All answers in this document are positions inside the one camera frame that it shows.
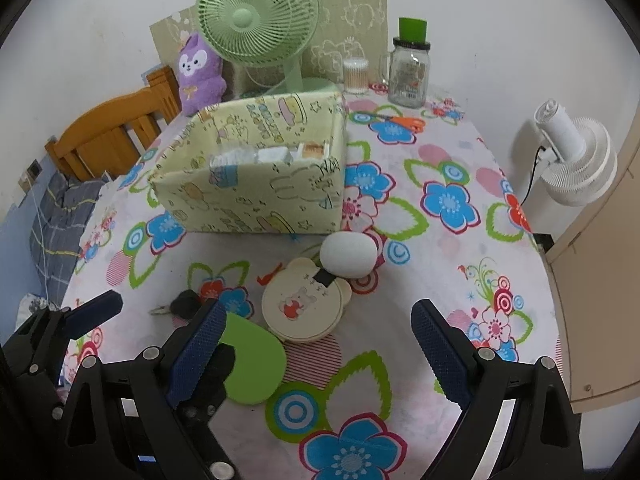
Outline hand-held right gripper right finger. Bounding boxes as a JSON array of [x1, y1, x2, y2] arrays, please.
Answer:
[[410, 299, 586, 480]]

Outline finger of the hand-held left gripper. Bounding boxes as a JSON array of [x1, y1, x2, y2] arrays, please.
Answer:
[[10, 290, 124, 376], [177, 344, 237, 426]]

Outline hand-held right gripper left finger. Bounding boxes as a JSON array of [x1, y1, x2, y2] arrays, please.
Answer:
[[57, 301, 241, 480]]

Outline green heart-shaped pad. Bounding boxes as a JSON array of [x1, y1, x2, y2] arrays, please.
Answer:
[[217, 310, 288, 406]]

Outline black car key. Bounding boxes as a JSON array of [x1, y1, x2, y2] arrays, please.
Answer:
[[151, 290, 203, 320]]

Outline beige bear-shaped round case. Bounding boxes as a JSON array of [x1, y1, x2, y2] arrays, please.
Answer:
[[261, 257, 353, 345]]

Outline white egg-shaped case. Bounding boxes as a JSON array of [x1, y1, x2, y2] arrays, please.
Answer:
[[319, 232, 377, 280]]

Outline yellow-green printed storage box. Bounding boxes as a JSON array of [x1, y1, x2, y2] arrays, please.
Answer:
[[150, 91, 349, 236]]

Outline white picture-printed long box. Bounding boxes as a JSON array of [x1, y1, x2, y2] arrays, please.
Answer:
[[292, 141, 328, 161]]

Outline white printed cloth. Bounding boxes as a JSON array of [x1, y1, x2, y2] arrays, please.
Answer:
[[19, 294, 56, 328]]

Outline floral tablecloth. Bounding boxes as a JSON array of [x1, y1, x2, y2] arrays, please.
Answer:
[[60, 82, 563, 480]]

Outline grey plaid blanket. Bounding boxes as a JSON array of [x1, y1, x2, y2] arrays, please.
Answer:
[[27, 170, 108, 286]]

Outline beige wooden door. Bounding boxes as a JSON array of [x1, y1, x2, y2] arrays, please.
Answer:
[[542, 105, 640, 413]]

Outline wooden bed headboard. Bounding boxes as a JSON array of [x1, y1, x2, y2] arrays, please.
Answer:
[[44, 66, 182, 183]]

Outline white standing fan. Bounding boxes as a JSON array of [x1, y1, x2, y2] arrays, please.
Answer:
[[517, 99, 618, 208]]

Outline purple plush rabbit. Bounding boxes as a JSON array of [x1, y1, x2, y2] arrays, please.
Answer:
[[177, 32, 227, 117]]

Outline glass mug jar green lid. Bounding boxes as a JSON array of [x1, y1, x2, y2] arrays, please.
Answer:
[[378, 16, 432, 108]]

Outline cotton swab jar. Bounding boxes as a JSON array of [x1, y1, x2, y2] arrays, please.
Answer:
[[342, 57, 370, 95]]

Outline green desk fan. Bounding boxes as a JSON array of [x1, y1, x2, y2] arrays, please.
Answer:
[[196, 0, 336, 101]]

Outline black standing fan cable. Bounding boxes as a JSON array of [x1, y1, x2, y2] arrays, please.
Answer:
[[520, 145, 546, 206]]

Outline orange handled scissors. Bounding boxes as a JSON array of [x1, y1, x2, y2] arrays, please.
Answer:
[[370, 114, 427, 132]]

